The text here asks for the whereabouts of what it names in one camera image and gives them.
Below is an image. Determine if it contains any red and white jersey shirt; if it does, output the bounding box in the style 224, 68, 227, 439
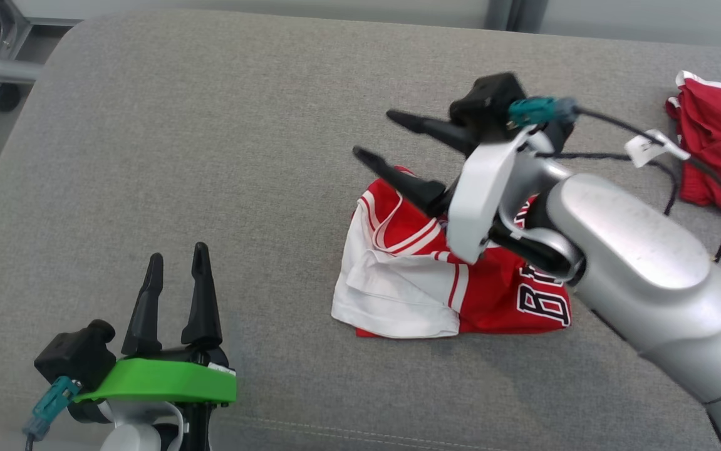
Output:
331, 165, 574, 340

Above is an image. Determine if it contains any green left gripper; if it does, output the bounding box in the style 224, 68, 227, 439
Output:
72, 242, 238, 405

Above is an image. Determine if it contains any white cable tag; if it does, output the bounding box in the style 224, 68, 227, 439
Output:
623, 128, 691, 168

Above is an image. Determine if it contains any grey fabric sofa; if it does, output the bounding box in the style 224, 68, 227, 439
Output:
0, 9, 721, 451

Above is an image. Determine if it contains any dark grey vertical post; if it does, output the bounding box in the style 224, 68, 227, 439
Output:
485, 0, 549, 32

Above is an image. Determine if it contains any black cable with teal plug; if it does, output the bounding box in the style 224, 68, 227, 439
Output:
22, 376, 83, 451
509, 96, 721, 264

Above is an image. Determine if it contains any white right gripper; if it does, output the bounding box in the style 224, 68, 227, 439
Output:
352, 110, 540, 265

